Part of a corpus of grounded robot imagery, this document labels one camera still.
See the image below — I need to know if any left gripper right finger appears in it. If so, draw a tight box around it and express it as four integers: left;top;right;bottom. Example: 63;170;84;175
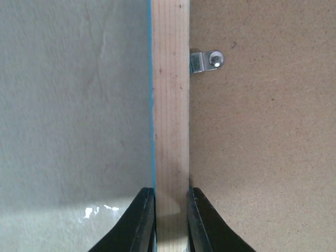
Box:
187;187;254;252

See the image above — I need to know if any metal frame retaining clip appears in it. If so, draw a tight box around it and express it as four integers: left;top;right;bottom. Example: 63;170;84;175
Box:
190;50;225;74

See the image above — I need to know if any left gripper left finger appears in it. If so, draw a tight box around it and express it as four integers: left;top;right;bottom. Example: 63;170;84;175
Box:
90;187;155;252

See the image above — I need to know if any teal wooden photo frame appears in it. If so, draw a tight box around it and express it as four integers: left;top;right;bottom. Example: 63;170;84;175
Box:
150;1;335;251

